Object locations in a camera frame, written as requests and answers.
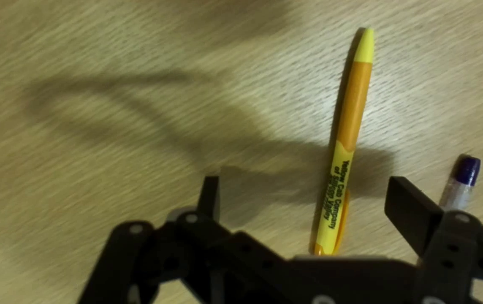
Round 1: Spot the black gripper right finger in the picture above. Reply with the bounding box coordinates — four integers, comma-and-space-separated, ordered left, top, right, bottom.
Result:
383, 174, 483, 304

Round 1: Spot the dark blue capped pen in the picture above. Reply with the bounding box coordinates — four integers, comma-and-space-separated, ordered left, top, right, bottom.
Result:
437, 154, 483, 215

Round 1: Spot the yellow pen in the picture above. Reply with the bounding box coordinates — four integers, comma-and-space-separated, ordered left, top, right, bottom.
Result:
307, 25, 378, 259

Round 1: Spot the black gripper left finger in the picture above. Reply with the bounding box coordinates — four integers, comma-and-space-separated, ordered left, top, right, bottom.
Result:
77, 174, 295, 304

